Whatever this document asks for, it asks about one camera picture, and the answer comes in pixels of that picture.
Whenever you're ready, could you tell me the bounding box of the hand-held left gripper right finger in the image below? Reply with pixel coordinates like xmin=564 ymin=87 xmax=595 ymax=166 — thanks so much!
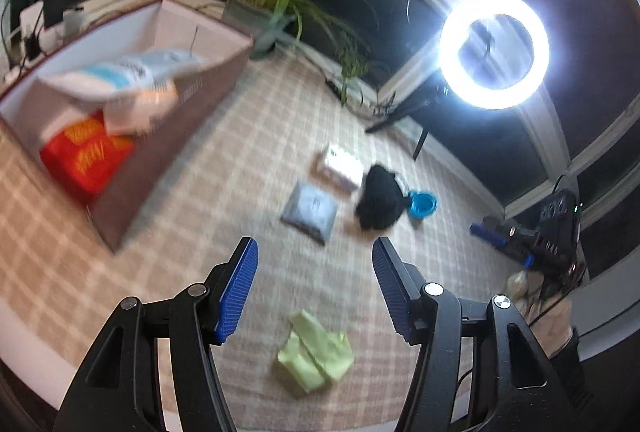
xmin=372 ymin=236 xmax=566 ymax=432

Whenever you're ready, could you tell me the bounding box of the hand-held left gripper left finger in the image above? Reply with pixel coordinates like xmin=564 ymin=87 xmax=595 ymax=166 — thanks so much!
xmin=52 ymin=236 xmax=261 ymax=432

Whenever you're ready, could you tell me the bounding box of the blue collapsible cup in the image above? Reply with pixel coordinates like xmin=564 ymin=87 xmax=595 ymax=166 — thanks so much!
xmin=402 ymin=192 xmax=440 ymax=219

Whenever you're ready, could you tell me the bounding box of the black knitted glove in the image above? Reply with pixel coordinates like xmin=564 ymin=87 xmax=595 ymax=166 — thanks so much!
xmin=354 ymin=163 xmax=407 ymax=230

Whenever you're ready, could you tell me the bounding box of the yellow-green cloth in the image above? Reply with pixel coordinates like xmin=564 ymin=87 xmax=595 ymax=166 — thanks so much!
xmin=277 ymin=311 xmax=354 ymax=394

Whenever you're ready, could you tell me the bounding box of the grey packet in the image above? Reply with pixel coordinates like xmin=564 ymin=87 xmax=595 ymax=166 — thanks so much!
xmin=280 ymin=179 xmax=338 ymax=245

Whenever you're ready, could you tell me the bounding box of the star print tissue pack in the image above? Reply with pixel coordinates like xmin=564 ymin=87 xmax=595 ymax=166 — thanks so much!
xmin=315 ymin=141 xmax=365 ymax=193

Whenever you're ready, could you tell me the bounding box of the brown cardboard box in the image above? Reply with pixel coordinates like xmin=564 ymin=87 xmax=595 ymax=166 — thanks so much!
xmin=0 ymin=0 xmax=256 ymax=255

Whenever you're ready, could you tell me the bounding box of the red packet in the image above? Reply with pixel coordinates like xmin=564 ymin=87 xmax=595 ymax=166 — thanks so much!
xmin=39 ymin=109 xmax=138 ymax=205

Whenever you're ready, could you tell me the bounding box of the orange tissue pack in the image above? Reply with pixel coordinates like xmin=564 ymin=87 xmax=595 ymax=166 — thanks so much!
xmin=105 ymin=82 xmax=181 ymax=135

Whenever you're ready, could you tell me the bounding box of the face mask packet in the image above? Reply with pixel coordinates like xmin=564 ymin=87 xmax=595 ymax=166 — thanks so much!
xmin=37 ymin=48 xmax=208 ymax=106

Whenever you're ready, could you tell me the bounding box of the person's right forearm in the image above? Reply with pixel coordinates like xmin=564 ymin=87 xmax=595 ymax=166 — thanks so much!
xmin=529 ymin=297 xmax=583 ymax=363

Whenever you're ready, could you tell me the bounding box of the white plastic bag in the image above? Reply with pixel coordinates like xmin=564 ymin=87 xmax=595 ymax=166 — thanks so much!
xmin=505 ymin=269 xmax=541 ymax=308

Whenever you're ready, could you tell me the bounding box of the checkered tablecloth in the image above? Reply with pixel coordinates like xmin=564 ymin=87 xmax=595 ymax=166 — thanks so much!
xmin=0 ymin=57 xmax=576 ymax=432

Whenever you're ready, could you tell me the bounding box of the black tripod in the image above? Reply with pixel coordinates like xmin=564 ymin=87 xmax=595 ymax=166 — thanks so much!
xmin=365 ymin=80 xmax=448 ymax=160

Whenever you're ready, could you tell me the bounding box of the small spider plant offshoot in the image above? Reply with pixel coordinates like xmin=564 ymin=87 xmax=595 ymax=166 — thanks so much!
xmin=335 ymin=37 xmax=396 ymax=113

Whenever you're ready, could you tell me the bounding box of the white power adapter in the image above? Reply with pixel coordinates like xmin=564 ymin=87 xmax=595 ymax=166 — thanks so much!
xmin=62 ymin=5 xmax=90 ymax=33

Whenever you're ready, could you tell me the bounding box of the white power strip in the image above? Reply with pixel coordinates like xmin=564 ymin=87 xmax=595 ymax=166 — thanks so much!
xmin=7 ymin=2 xmax=66 ymax=58

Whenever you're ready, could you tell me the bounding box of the black charger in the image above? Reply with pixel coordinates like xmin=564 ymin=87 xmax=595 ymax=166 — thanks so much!
xmin=42 ymin=0 xmax=68 ymax=30

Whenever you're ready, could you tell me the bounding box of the white ring light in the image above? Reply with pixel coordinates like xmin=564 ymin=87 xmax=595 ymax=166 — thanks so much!
xmin=439 ymin=0 xmax=551 ymax=110

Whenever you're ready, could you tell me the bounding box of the black ring light cable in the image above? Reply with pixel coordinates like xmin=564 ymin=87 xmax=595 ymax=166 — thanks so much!
xmin=324 ymin=75 xmax=401 ymax=119

